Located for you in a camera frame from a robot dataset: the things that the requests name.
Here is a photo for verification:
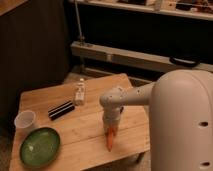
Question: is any low white shelf rail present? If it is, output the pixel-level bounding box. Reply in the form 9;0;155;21
70;41;213;74

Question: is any clear plastic cup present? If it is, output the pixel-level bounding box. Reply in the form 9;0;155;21
14;110;36;135

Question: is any wooden table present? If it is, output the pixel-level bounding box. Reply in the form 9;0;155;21
19;74;150;171

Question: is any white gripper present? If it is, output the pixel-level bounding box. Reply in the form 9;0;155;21
102;107;122;137

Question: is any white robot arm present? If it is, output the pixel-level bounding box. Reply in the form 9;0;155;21
100;70;213;171

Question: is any small clear plastic bottle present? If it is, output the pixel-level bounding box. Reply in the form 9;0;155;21
74;78;85;105

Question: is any metal pole stand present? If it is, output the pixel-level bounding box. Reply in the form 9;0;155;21
74;0;92;47

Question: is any black handle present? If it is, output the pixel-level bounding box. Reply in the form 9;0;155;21
169;57;200;68

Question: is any orange pepper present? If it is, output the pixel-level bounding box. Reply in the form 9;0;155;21
106;127;115;151

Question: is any black striped box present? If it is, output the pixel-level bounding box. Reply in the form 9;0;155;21
48;101;75;120

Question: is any upper shelf with clutter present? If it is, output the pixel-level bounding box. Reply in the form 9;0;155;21
68;0;213;21

